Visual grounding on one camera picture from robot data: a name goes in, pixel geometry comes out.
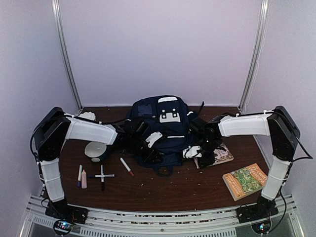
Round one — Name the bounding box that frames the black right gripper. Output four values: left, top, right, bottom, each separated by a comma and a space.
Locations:
197, 138, 219, 168

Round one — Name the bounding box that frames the pink illustrated paperback book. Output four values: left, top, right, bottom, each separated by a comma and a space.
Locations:
194, 142, 234, 169

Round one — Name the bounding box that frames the navy blue student backpack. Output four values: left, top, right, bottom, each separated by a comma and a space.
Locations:
118, 95, 199, 177

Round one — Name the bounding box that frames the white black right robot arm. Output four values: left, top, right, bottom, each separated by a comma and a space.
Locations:
189, 106, 300, 223

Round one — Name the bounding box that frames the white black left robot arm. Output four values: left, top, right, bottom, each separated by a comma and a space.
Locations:
30, 107, 162, 224

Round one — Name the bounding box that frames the white marker red cap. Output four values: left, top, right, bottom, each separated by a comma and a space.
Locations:
120, 158, 134, 177

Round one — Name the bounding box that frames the white bowl teal outside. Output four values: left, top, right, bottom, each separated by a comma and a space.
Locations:
84, 142, 108, 162

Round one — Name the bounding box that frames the blue white marker horizontal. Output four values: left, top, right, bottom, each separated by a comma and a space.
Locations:
87, 174, 116, 178

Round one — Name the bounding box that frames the white scalloped ceramic dish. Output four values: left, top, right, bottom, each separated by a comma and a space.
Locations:
78, 112, 96, 121

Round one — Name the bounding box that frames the black white marker vertical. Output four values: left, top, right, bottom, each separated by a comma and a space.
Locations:
101, 165, 105, 191

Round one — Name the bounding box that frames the orange green treehouse book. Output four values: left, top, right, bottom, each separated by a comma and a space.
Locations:
222, 163, 268, 201

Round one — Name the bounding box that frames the pink white correction stick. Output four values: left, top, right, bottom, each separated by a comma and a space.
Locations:
81, 170, 87, 189

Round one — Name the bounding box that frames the white marker blue cap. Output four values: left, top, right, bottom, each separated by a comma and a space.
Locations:
77, 164, 83, 187

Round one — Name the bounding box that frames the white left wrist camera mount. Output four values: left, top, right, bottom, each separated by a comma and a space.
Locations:
145, 131, 163, 148

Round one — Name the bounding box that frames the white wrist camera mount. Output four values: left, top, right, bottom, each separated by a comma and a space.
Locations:
183, 146, 202, 158
145, 131, 163, 148

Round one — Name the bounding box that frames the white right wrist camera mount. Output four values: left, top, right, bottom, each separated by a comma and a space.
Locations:
183, 146, 202, 158

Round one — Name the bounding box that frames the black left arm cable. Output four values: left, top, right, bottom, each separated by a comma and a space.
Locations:
29, 118, 131, 163

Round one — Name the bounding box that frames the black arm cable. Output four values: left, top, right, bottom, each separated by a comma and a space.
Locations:
237, 128, 314, 228
29, 118, 131, 163

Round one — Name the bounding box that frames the aluminium right corner post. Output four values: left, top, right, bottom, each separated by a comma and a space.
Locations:
239, 0, 270, 113

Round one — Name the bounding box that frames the aluminium corner post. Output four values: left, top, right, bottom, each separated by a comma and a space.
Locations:
239, 0, 270, 113
51, 0, 83, 110

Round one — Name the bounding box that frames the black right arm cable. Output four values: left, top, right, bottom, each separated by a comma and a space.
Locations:
237, 128, 314, 228

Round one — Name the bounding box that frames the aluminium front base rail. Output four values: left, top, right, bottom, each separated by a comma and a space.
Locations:
16, 195, 307, 237

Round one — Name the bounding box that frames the aluminium left corner post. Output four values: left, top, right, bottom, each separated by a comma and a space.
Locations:
51, 0, 83, 110

